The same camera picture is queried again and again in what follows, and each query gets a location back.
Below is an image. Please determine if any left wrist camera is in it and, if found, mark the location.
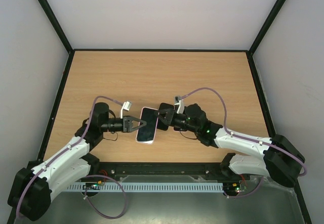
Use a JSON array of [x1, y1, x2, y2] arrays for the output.
[[119, 101, 132, 119]]

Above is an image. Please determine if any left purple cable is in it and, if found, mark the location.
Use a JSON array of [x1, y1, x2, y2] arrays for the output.
[[15, 96, 125, 218]]

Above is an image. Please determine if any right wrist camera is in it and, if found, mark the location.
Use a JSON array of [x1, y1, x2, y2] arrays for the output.
[[174, 96, 185, 114]]

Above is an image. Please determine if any purple cable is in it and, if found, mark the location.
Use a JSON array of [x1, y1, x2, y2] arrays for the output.
[[15, 96, 125, 218], [178, 87, 308, 176]]

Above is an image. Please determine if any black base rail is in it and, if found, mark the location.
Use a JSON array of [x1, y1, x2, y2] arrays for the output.
[[90, 162, 250, 182]]

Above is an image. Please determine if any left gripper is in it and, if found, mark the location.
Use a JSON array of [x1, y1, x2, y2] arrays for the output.
[[101, 116, 146, 133]]

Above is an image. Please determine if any pink translucent phone case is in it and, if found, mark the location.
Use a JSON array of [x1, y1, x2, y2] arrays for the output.
[[135, 106, 160, 145]]

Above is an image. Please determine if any black phone case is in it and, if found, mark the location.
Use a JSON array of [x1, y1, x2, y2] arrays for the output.
[[156, 103, 174, 131]]

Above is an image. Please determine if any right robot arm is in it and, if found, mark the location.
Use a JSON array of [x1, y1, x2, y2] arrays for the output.
[[157, 104, 305, 188]]

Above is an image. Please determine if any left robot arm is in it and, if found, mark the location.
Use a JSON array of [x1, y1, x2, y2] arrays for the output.
[[8, 102, 146, 221]]

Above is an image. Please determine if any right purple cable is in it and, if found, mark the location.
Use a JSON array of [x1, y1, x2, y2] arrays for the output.
[[178, 87, 308, 176]]

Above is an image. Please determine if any light blue slotted cable duct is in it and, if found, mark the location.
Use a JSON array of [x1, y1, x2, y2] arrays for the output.
[[65, 183, 223, 193]]

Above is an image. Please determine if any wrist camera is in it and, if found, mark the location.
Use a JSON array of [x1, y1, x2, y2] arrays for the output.
[[174, 96, 185, 114], [119, 101, 132, 119]]

